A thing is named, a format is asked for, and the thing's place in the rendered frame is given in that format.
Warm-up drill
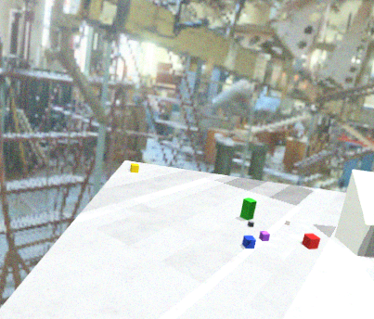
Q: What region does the green block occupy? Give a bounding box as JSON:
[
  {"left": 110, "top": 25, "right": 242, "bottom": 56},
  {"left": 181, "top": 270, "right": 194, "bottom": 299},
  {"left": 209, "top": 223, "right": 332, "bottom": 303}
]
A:
[
  {"left": 240, "top": 209, "right": 255, "bottom": 221},
  {"left": 242, "top": 198, "right": 257, "bottom": 211}
]

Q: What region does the blue block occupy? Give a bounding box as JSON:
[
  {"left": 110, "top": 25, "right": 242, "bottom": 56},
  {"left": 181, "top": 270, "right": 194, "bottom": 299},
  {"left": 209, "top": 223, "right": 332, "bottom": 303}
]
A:
[{"left": 241, "top": 236, "right": 256, "bottom": 249}]

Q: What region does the small yellow block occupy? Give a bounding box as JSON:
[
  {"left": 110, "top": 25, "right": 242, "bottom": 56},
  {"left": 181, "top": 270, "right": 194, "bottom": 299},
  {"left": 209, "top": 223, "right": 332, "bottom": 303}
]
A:
[{"left": 130, "top": 163, "right": 139, "bottom": 173}]

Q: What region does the red block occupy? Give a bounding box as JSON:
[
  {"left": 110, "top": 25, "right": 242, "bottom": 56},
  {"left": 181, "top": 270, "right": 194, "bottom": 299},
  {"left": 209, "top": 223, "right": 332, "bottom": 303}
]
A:
[{"left": 303, "top": 233, "right": 320, "bottom": 249}]

